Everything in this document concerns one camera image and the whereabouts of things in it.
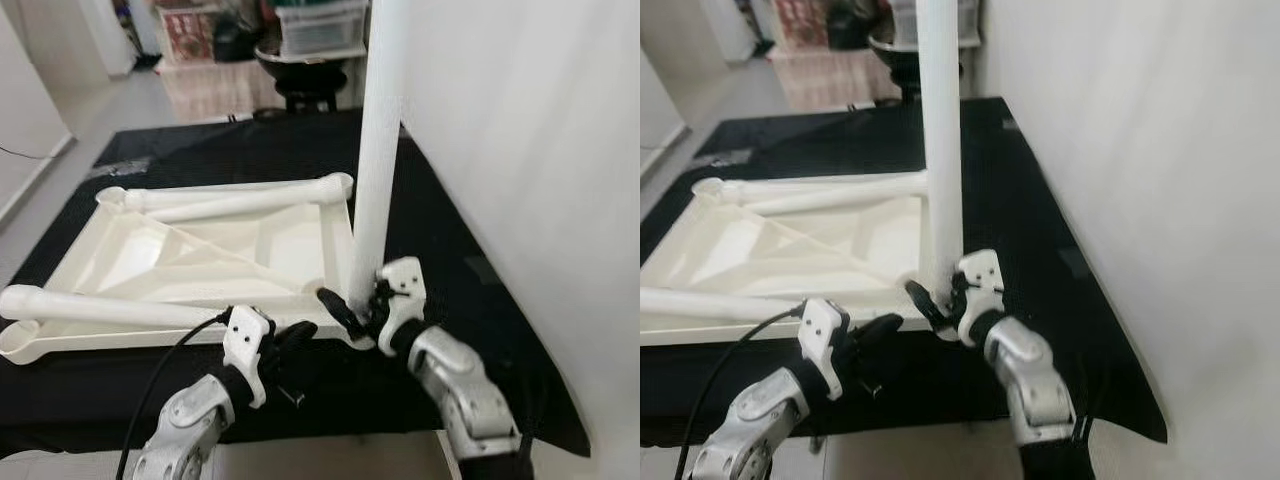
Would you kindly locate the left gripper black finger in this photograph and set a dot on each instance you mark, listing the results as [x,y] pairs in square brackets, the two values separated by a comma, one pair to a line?
[878,328]
[297,335]

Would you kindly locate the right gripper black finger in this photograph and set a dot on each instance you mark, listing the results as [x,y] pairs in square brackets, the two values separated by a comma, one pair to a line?
[342,316]
[928,307]

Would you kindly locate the white plastic ribbed table top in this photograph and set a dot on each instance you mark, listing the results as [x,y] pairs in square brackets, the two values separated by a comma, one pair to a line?
[800,245]
[200,255]

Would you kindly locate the clear tape patch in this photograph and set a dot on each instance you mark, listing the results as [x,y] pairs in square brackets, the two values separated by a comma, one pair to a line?
[720,159]
[118,167]

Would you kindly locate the beige cloth covered table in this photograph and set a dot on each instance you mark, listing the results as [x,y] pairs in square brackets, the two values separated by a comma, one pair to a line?
[830,80]
[215,92]

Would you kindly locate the large black round basin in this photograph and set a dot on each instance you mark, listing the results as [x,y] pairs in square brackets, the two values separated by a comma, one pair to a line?
[302,65]
[895,55]

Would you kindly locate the clear plastic storage box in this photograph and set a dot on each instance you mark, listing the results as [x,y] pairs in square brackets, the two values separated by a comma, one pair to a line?
[903,20]
[320,28]

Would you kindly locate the red printed box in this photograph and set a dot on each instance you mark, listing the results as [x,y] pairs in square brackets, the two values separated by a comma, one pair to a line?
[800,25]
[188,35]

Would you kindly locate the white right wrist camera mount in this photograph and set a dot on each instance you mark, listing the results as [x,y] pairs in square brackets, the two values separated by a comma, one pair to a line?
[400,285]
[980,275]

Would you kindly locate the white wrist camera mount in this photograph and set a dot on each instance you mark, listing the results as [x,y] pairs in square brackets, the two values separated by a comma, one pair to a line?
[980,275]
[820,335]
[400,285]
[245,340]

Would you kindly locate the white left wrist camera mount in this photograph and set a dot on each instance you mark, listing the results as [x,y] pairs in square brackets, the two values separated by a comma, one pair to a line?
[245,340]
[820,335]

